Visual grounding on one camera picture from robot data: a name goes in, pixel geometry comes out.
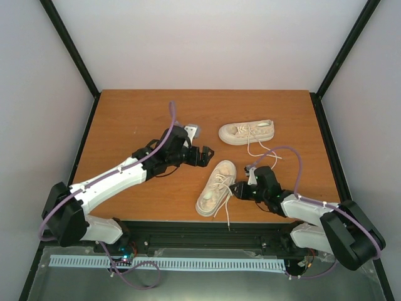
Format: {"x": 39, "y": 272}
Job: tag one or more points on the green lit circuit board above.
{"x": 127, "y": 255}

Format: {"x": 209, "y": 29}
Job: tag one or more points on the black frame post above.
{"x": 64, "y": 35}
{"x": 352, "y": 37}

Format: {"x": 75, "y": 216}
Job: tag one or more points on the black aluminium frame rail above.
{"x": 266, "y": 239}

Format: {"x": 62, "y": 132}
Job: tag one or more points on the right black frame post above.
{"x": 352, "y": 37}

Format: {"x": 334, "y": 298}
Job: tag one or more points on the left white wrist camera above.
{"x": 193, "y": 131}

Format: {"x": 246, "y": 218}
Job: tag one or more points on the light blue cable duct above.
{"x": 171, "y": 264}

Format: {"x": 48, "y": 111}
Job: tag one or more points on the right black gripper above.
{"x": 242, "y": 194}

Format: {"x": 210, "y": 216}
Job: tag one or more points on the white lace sneaker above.
{"x": 216, "y": 193}
{"x": 247, "y": 133}

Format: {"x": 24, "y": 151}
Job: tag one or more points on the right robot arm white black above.
{"x": 342, "y": 230}

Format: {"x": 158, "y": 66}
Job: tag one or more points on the left black frame post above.
{"x": 64, "y": 35}

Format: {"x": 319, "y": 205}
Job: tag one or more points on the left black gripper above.
{"x": 195, "y": 162}

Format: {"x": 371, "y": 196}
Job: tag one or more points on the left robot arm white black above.
{"x": 67, "y": 210}

